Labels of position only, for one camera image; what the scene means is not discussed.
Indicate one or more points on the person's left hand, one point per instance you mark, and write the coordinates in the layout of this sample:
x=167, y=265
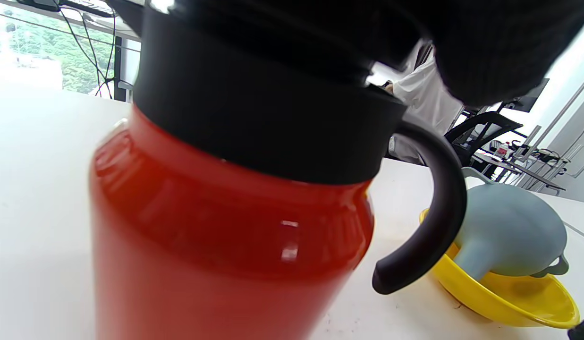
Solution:
x=490, y=42

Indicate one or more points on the person's right hand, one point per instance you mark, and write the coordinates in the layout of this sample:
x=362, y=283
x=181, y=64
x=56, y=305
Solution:
x=583, y=330

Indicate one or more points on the red thermos jug black lid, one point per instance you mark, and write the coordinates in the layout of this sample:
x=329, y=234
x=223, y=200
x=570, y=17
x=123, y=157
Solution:
x=235, y=212

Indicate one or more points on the black monitor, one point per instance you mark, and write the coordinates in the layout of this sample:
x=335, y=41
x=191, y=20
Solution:
x=528, y=100

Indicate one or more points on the yellow plastic bowl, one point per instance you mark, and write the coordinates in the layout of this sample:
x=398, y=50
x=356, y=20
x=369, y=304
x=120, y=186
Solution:
x=518, y=297

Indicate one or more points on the black office chair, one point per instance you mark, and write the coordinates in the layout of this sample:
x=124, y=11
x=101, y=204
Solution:
x=483, y=126

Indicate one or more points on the small clear bottle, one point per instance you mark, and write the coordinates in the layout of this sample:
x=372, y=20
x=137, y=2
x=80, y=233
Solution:
x=501, y=151

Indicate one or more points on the grey-blue funnel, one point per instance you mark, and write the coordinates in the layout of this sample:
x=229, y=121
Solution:
x=509, y=226

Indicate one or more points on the background desk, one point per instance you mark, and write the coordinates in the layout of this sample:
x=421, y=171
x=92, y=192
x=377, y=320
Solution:
x=523, y=171

